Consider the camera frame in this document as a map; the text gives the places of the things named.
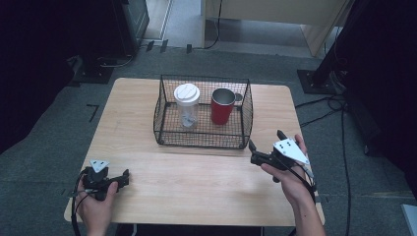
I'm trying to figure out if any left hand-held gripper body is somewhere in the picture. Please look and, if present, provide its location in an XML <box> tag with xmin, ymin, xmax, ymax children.
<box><xmin>81</xmin><ymin>158</ymin><xmax>115</xmax><ymax>202</ymax></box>

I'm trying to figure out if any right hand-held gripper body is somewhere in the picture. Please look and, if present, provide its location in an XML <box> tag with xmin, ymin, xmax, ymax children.
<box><xmin>260</xmin><ymin>137</ymin><xmax>311</xmax><ymax>172</ymax></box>

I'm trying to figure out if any black wire mesh basket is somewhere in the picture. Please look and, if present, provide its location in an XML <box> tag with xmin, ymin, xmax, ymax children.
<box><xmin>152</xmin><ymin>74</ymin><xmax>255</xmax><ymax>150</ymax></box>

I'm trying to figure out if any red steel-lined cup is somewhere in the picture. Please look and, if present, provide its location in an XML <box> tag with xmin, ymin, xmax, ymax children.
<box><xmin>209</xmin><ymin>88</ymin><xmax>237</xmax><ymax>126</ymax></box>

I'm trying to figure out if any clear cup with white lid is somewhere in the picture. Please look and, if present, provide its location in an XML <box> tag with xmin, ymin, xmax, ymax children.
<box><xmin>173</xmin><ymin>83</ymin><xmax>202</xmax><ymax>129</ymax></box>

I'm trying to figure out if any person's left hand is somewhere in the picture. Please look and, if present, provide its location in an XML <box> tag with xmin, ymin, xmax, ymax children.
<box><xmin>76</xmin><ymin>181</ymin><xmax>120</xmax><ymax>231</ymax></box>

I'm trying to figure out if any person's right hand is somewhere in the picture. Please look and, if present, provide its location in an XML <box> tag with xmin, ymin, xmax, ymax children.
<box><xmin>261</xmin><ymin>133</ymin><xmax>318</xmax><ymax>208</ymax></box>

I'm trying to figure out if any black square stand base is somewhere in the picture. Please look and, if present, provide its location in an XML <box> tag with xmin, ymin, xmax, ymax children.
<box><xmin>296</xmin><ymin>68</ymin><xmax>346</xmax><ymax>96</ymax></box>

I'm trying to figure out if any black flat stand base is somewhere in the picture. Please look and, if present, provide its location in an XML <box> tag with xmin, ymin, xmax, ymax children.
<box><xmin>67</xmin><ymin>54</ymin><xmax>115</xmax><ymax>88</ymax></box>

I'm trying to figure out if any dark curtain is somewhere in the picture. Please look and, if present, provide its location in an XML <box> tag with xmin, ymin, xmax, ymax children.
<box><xmin>314</xmin><ymin>0</ymin><xmax>417</xmax><ymax>191</ymax></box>
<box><xmin>0</xmin><ymin>0</ymin><xmax>114</xmax><ymax>155</ymax></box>

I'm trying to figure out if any light wooden desk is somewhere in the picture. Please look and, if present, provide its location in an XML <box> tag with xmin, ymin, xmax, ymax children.
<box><xmin>200</xmin><ymin>0</ymin><xmax>354</xmax><ymax>59</ymax></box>

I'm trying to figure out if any white flat object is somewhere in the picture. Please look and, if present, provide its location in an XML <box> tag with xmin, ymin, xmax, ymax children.
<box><xmin>400</xmin><ymin>203</ymin><xmax>417</xmax><ymax>236</ymax></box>

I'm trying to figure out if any black cabinet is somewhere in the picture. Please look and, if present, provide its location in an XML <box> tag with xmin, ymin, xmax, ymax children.
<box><xmin>109</xmin><ymin>0</ymin><xmax>150</xmax><ymax>57</ymax></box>

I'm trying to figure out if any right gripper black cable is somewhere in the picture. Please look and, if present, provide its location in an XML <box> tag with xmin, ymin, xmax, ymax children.
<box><xmin>276</xmin><ymin>156</ymin><xmax>319</xmax><ymax>236</ymax></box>

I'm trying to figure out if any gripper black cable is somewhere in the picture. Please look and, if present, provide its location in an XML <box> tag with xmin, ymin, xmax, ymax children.
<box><xmin>70</xmin><ymin>168</ymin><xmax>92</xmax><ymax>236</ymax></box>
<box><xmin>276</xmin><ymin>156</ymin><xmax>319</xmax><ymax>236</ymax></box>

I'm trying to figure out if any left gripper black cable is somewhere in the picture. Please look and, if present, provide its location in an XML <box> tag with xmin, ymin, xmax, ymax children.
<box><xmin>70</xmin><ymin>168</ymin><xmax>92</xmax><ymax>236</ymax></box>

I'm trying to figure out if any black floor cables bundle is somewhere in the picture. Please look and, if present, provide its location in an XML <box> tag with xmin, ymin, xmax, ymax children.
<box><xmin>294</xmin><ymin>92</ymin><xmax>349</xmax><ymax>130</ymax></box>

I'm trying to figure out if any long black floor cable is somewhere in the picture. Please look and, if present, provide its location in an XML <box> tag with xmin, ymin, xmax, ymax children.
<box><xmin>339</xmin><ymin>106</ymin><xmax>353</xmax><ymax>236</ymax></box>

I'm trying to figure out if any black floor cable loop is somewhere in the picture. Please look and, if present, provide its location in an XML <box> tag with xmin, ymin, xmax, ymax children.
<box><xmin>97</xmin><ymin>53</ymin><xmax>136</xmax><ymax>69</ymax></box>

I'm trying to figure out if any black hanging cable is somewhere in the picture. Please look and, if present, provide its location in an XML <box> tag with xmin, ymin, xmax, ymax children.
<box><xmin>193</xmin><ymin>0</ymin><xmax>224</xmax><ymax>51</ymax></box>

